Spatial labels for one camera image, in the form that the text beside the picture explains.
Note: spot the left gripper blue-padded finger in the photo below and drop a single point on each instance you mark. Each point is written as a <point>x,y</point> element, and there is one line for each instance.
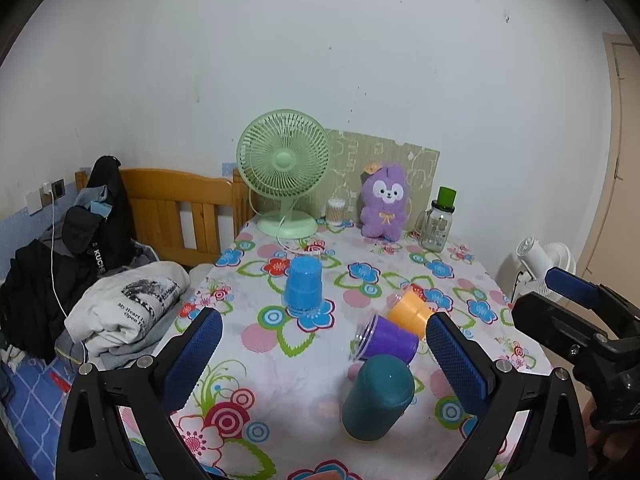
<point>570,284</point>

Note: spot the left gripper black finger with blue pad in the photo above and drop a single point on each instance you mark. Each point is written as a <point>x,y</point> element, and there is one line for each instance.
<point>93,443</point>
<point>552,444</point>

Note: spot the dark teal cup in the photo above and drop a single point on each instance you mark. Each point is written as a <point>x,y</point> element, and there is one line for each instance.
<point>382,391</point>

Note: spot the orange plastic cup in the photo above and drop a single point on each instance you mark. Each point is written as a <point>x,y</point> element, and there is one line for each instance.
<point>409,311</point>

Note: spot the purple plastic cup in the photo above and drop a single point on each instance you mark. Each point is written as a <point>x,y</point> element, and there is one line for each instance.
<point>380,337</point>

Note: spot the blue plastic cup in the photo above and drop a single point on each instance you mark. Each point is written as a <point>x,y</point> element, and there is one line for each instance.
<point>303,288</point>

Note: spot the person's right hand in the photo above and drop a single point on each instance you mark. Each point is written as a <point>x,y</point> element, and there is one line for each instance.
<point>613,447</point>

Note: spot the beige door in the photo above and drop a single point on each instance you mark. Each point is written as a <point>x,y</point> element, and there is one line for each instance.
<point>611,252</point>

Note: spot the white floor fan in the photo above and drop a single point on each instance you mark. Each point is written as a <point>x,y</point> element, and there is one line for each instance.
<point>524,270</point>

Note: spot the blue checkered bedsheet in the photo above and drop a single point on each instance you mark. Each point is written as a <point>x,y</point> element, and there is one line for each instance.
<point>35,409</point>

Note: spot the white printed t-shirt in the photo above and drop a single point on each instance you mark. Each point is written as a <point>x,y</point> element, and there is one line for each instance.
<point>122,308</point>

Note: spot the glass bottle green cap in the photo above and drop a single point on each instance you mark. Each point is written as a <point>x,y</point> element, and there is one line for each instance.
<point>434,223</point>

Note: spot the black clothes pile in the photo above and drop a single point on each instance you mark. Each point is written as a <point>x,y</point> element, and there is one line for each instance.
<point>60,259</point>

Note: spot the purple plush toy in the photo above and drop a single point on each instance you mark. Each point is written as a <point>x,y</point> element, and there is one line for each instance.
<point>384,198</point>

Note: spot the floral tablecloth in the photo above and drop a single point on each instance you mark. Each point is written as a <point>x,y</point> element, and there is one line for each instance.
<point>268,404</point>

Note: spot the wooden bed headboard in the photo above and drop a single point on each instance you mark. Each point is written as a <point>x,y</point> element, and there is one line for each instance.
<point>174,212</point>

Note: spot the cotton swab jar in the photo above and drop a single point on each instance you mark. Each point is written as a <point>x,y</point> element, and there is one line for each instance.
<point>335,211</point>

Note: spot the patterned beige board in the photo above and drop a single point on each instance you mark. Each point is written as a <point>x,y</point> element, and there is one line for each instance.
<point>351,154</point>

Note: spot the green desk fan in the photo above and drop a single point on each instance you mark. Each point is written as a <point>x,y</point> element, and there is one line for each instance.
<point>282,156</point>

